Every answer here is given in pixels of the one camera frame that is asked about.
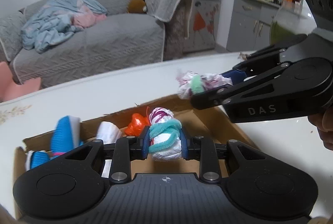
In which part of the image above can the orange plastic bag bundle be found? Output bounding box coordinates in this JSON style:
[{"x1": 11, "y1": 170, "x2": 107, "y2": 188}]
[{"x1": 124, "y1": 113, "x2": 150, "y2": 137}]

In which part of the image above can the white bundle teal band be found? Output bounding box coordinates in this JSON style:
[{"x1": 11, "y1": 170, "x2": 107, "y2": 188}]
[{"x1": 148, "y1": 107, "x2": 182, "y2": 161}]

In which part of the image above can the pink plastic stool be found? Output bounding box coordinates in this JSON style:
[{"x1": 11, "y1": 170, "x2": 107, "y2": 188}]
[{"x1": 0, "y1": 62, "x2": 42, "y2": 102}]

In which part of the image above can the glass fish tank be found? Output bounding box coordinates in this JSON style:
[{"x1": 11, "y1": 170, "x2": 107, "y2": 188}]
[{"x1": 270, "y1": 2, "x2": 317, "y2": 45}]

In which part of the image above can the person right hand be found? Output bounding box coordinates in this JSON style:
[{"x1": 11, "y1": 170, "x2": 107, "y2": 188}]
[{"x1": 308, "y1": 107, "x2": 333, "y2": 151}]

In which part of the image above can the blue white sock roll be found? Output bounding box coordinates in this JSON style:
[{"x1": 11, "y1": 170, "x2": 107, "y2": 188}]
[
  {"x1": 25, "y1": 150, "x2": 51, "y2": 171},
  {"x1": 50, "y1": 115, "x2": 83, "y2": 157}
]

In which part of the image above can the grey sofa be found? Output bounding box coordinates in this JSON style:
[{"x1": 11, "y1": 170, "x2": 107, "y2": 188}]
[{"x1": 1, "y1": 0, "x2": 190, "y2": 88}]

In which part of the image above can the brown plush toy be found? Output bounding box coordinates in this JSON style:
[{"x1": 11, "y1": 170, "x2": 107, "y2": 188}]
[{"x1": 127, "y1": 0, "x2": 147, "y2": 14}]

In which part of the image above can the light blue blanket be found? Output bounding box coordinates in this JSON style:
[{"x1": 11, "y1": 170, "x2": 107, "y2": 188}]
[{"x1": 21, "y1": 0, "x2": 107, "y2": 54}]

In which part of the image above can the brown cardboard box tray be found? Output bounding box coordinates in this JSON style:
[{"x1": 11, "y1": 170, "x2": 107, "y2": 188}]
[{"x1": 13, "y1": 95, "x2": 257, "y2": 223}]

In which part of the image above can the white pink patterned bag bundle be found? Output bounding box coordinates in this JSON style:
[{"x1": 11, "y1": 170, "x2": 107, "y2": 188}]
[{"x1": 176, "y1": 71, "x2": 233, "y2": 99}]

